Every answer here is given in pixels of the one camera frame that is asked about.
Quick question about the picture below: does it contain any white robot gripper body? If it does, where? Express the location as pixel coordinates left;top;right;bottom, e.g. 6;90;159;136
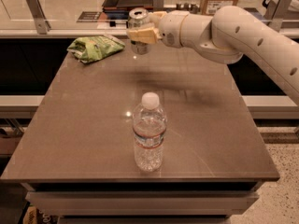
159;10;189;49

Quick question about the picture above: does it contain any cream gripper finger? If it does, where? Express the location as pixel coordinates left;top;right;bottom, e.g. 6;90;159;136
149;11;166;26
126;27;162;44

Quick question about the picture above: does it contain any green 7up soda can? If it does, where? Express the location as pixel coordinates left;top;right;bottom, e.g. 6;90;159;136
127;7;150;55

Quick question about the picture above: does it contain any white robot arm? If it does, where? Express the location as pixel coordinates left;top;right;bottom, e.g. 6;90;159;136
127;6;299;104

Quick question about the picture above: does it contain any green jalapeno chip bag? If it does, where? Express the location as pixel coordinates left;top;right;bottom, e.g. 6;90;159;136
67;35;125;64

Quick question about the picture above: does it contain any clear plastic water bottle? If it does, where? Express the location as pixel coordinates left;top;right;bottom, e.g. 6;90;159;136
133;92;167;172

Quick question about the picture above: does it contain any grey table drawer unit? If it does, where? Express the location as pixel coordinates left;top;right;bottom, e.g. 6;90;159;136
18;180;264;224

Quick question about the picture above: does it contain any middle metal railing post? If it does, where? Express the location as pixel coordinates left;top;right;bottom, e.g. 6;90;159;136
153;0;164;11

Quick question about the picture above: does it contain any metal railing post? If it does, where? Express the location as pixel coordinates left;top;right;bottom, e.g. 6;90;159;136
153;0;164;11
268;0;292;32
26;0;50;35

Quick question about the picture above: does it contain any left metal railing post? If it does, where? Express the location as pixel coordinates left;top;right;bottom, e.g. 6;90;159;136
26;0;50;35

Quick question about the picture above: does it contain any right metal railing post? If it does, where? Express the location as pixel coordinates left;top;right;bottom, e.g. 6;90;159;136
268;0;292;32

